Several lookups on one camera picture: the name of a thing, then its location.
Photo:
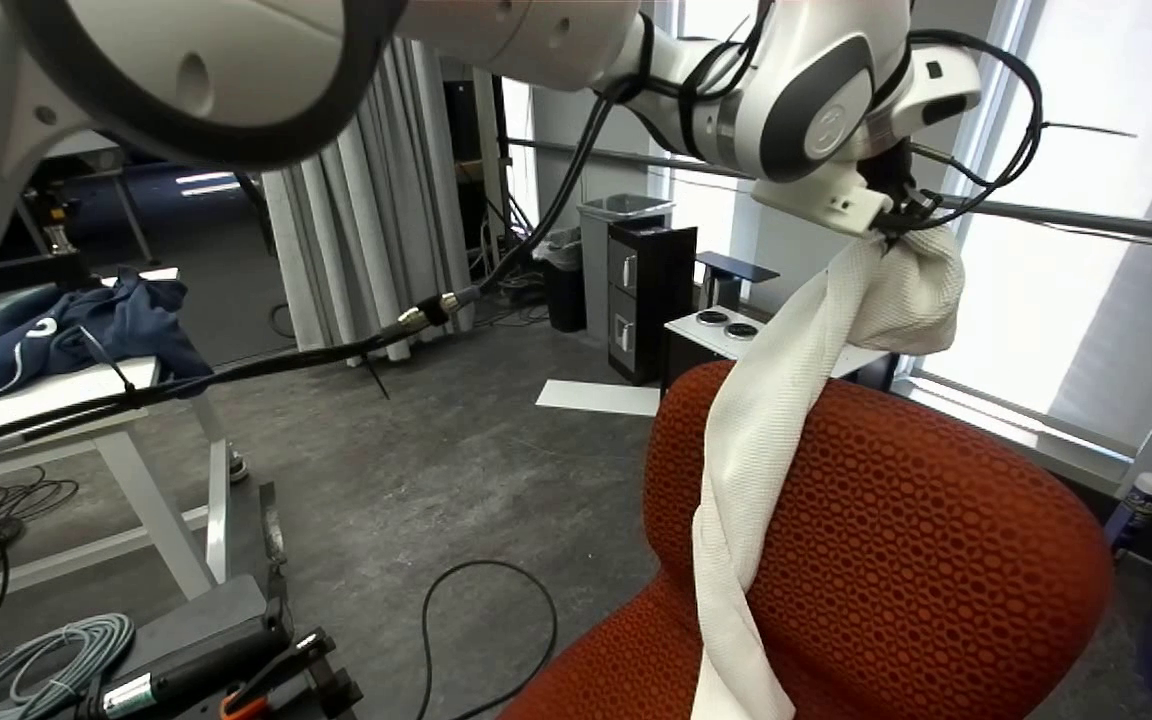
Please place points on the blue garment on table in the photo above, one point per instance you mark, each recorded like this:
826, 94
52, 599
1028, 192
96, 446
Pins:
65, 331

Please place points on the white cloth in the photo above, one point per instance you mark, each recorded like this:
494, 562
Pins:
874, 293

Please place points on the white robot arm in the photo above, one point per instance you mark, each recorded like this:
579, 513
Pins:
801, 103

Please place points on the red office chair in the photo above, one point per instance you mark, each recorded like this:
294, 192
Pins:
916, 569

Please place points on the grey curtain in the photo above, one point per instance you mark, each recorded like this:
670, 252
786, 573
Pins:
375, 223

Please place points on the white floor board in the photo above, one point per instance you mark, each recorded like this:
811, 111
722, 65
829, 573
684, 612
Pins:
603, 397

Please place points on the white folding table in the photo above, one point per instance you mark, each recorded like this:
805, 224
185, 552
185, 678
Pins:
87, 413

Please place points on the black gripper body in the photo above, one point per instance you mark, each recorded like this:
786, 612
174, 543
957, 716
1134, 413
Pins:
910, 200

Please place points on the clamp with orange handle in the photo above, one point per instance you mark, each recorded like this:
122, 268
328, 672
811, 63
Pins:
298, 672

